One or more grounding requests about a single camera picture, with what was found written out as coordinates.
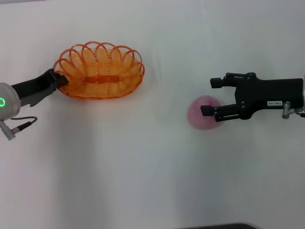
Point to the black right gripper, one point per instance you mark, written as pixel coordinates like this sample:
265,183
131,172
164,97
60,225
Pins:
269,93

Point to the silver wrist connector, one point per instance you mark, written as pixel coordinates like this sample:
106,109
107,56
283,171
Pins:
6,130
286,111

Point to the orange woven plastic basket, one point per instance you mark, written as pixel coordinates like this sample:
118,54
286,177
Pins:
102,79

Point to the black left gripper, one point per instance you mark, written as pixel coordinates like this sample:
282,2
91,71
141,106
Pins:
35,84

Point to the pink peach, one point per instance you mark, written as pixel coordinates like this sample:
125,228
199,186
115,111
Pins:
197,119

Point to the dark rounded robot base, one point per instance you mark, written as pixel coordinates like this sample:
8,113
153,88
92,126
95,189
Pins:
221,226

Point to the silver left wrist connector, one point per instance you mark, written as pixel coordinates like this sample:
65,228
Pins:
6,130

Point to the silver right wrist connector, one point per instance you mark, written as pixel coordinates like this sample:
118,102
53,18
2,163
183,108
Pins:
286,111

